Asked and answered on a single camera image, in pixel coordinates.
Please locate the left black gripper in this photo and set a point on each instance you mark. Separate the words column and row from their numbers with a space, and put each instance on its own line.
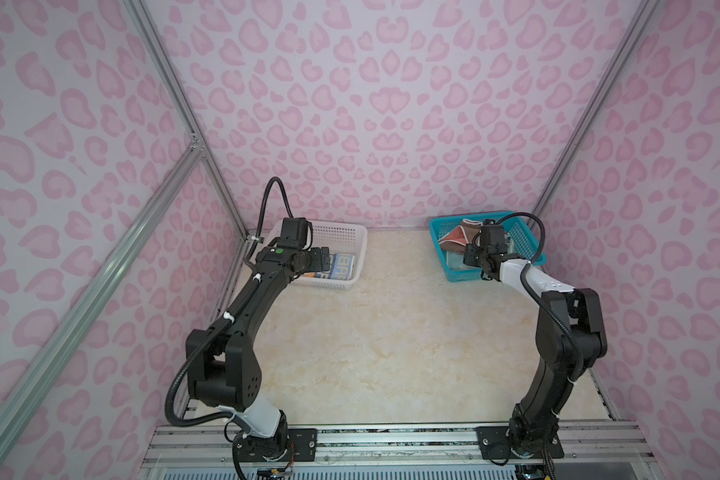
column 323, row 262

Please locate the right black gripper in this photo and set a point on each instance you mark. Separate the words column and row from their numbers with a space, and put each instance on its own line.
column 466, row 254

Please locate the teal plastic basket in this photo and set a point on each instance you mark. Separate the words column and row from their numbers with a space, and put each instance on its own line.
column 525, row 233

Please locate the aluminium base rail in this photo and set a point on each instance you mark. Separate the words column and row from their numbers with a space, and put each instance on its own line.
column 589, row 449

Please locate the white plastic basket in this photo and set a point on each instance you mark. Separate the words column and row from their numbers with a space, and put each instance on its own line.
column 338, row 237

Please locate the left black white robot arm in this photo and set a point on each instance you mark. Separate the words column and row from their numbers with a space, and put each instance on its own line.
column 221, row 369

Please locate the aluminium corner post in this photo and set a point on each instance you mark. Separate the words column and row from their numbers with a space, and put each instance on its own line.
column 148, row 31
column 639, row 27

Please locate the teal cat face towel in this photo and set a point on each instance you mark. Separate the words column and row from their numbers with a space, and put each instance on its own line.
column 455, row 261

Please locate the aluminium frame diagonal bar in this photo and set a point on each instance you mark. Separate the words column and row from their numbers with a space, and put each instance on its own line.
column 28, row 394

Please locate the right aluminium corner post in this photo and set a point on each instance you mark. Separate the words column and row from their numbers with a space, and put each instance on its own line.
column 639, row 27

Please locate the left aluminium corner post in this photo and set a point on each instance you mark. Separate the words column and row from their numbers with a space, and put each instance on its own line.
column 148, row 31

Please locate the striped rabbit letter towel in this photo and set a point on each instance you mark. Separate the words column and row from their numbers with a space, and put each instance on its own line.
column 341, row 268

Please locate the red brown towel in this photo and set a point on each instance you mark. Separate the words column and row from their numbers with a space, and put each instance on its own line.
column 457, row 239

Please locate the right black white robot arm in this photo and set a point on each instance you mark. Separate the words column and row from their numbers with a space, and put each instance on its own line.
column 570, row 333

